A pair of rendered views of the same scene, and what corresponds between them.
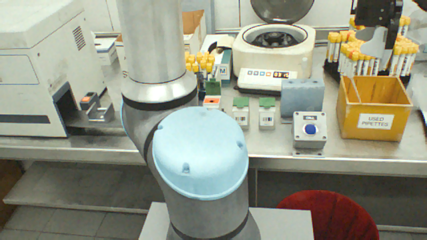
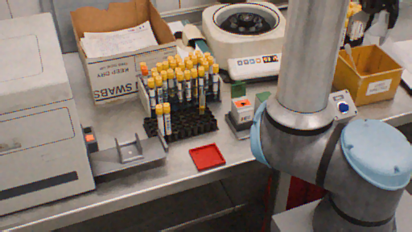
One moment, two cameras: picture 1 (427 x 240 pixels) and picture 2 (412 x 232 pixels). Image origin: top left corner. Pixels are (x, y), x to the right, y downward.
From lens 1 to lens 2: 0.57 m
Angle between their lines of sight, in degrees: 27
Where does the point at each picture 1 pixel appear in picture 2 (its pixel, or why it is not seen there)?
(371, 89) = (356, 57)
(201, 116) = (366, 127)
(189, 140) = (380, 148)
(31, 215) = not seen: outside the picture
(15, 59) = (47, 116)
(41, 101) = (71, 156)
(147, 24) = (329, 65)
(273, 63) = (261, 48)
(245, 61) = (232, 51)
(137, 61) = (311, 96)
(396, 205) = not seen: hidden behind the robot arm
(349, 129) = (360, 98)
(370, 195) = not seen: hidden behind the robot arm
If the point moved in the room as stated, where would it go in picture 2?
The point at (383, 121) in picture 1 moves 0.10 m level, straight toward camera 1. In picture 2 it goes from (384, 85) to (396, 109)
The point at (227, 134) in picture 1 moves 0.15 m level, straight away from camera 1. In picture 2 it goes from (396, 135) to (333, 87)
